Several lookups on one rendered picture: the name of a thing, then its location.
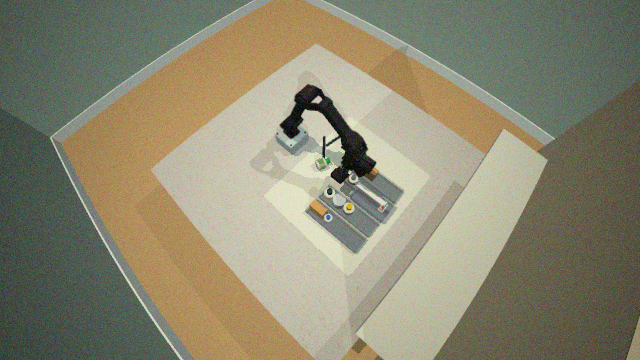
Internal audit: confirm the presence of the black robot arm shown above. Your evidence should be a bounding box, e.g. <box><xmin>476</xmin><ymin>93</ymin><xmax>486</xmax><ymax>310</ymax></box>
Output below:
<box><xmin>279</xmin><ymin>84</ymin><xmax>376</xmax><ymax>177</ymax></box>

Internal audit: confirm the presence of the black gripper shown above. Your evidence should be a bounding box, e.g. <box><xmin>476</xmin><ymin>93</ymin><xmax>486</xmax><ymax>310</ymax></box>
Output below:
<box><xmin>331</xmin><ymin>156</ymin><xmax>356</xmax><ymax>184</ymax></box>

